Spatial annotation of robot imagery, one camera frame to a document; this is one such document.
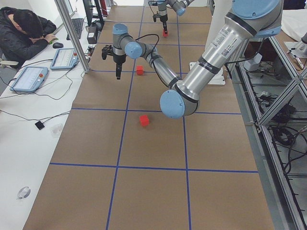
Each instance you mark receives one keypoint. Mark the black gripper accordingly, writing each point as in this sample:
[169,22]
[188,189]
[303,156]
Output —
[163,18]
[118,59]

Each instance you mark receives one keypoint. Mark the red block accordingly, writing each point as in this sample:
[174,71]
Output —
[144,120]
[165,34]
[139,70]

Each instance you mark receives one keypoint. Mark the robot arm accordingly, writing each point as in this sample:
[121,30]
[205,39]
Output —
[244,20]
[179,6]

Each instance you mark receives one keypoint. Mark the far teach pendant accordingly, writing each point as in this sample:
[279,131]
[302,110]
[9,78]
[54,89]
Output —
[64,59]

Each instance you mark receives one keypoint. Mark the teach pendant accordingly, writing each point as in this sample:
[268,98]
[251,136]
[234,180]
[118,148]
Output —
[30,79]
[64,59]

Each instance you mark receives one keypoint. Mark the black keyboard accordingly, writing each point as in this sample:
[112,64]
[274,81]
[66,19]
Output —
[78,26]

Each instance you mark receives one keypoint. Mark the black computer mouse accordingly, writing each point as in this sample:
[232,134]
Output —
[57,45]

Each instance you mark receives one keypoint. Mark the near teach pendant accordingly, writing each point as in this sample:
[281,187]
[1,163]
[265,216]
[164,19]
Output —
[30,79]

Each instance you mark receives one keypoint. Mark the small black square device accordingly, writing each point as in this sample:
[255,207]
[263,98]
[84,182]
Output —
[39,125]

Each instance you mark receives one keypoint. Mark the seated person dark jacket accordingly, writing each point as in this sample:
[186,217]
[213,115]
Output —
[23,34]

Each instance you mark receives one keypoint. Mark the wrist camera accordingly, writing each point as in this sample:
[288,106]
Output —
[106,51]
[155,17]

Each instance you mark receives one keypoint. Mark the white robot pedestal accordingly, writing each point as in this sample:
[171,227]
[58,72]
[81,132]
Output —
[219,9]

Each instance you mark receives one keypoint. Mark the aluminium frame post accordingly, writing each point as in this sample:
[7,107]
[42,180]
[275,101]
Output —
[65,16]

